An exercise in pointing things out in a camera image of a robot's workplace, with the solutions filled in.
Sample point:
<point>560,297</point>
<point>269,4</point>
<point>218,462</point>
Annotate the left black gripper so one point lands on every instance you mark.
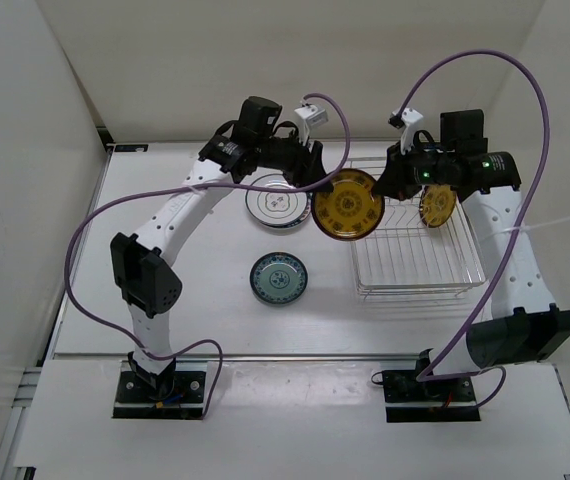
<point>307,165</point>

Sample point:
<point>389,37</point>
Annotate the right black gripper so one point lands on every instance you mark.
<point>394,180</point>

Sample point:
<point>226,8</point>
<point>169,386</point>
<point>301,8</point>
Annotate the dark blue rim plate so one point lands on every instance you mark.
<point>306,212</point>

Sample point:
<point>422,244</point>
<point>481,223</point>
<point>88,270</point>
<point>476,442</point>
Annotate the yellow patterned plate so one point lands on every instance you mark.
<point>436,205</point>
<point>351,211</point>

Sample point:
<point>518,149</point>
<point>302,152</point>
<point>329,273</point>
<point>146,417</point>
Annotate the white plate teal line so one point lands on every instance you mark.
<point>275,202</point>

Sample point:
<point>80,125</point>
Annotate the light blue patterned plate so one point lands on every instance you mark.
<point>278,278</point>

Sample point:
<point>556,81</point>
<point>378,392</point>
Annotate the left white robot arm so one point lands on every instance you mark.
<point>142,262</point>

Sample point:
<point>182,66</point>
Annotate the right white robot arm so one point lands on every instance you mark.
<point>516,319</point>

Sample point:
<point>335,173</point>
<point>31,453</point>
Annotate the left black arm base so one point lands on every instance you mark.
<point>181,398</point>

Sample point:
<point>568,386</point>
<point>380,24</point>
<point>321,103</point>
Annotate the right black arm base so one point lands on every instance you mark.
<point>409,401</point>

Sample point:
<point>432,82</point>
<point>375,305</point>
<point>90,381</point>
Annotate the left dark label sticker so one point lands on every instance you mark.
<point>131,148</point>

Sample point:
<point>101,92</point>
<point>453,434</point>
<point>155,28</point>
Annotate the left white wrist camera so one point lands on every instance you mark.
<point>309,117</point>

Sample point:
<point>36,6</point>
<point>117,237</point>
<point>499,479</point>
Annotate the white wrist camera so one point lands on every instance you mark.
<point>408,121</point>
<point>309,117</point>

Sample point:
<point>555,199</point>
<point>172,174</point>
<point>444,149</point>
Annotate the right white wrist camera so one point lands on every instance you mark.
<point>408,121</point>

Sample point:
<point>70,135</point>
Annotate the metal wire dish rack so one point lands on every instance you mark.
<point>404,257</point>

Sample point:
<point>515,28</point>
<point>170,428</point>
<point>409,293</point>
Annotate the aluminium table rail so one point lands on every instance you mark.
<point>263,357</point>

